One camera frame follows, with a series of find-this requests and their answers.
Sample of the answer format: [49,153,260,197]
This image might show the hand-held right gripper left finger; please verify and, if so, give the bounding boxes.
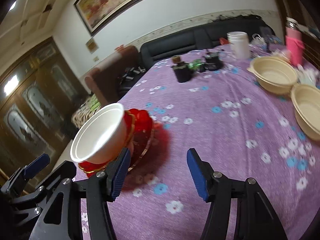
[29,147,132,240]

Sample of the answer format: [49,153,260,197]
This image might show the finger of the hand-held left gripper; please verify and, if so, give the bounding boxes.
[0,154,51,199]
[7,160,77,222]

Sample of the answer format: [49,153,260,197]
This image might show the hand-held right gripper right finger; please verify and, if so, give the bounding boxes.
[187,148,288,240]

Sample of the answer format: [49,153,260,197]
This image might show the white paper bowl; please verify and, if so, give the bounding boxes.
[86,104,129,164]
[70,103,125,163]

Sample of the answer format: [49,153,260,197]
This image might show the red gold-rimmed plate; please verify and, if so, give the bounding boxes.
[77,120,172,178]

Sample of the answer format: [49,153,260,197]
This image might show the purple floral tablecloth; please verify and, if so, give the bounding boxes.
[74,40,320,240]

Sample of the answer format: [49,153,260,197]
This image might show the dark wooden cabinet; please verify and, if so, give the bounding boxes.
[0,36,88,189]

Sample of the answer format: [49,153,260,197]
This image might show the patterned cushion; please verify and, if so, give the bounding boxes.
[71,94,103,131]

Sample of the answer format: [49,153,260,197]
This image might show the brown armchair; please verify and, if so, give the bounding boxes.
[84,45,141,101]

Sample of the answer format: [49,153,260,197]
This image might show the black gadget pile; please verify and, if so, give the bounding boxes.
[119,66,146,91]

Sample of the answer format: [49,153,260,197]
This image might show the black plant pot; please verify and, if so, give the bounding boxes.
[204,52,224,72]
[171,56,194,83]

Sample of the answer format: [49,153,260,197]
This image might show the green leafy sprig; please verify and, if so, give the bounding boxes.
[188,59,203,72]

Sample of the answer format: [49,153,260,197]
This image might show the cream plastic bowl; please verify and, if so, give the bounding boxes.
[290,84,320,142]
[247,56,299,96]

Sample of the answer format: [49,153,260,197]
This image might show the black leather sofa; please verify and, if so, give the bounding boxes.
[139,15,275,71]

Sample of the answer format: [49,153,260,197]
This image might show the white plastic jar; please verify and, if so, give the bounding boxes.
[227,31,251,60]

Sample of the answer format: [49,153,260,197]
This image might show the clear plastic bag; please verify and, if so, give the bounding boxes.
[251,33,263,46]

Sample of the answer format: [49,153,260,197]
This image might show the bottle in pink knitted sleeve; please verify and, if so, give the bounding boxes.
[285,17,306,66]

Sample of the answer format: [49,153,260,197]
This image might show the small framed wall plaque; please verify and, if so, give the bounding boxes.
[85,38,98,54]

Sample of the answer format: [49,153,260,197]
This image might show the framed wall painting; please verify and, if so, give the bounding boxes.
[73,0,187,37]

